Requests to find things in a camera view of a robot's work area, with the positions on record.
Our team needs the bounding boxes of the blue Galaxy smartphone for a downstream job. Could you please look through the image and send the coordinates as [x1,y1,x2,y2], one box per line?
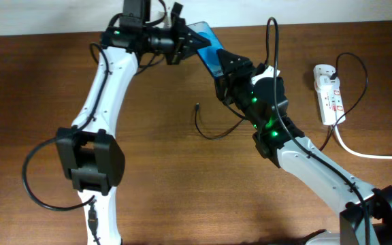
[189,21,223,79]

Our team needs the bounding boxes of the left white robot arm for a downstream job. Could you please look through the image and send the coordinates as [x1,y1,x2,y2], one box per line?
[56,1,210,244]

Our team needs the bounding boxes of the white charger adapter plug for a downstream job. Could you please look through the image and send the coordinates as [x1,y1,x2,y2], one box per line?
[313,64,340,92]

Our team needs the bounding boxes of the white power strip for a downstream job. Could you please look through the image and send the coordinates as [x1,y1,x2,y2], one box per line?
[312,64,346,126]

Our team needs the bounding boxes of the white power strip cord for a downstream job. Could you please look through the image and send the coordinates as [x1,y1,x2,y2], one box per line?
[331,122,392,162]

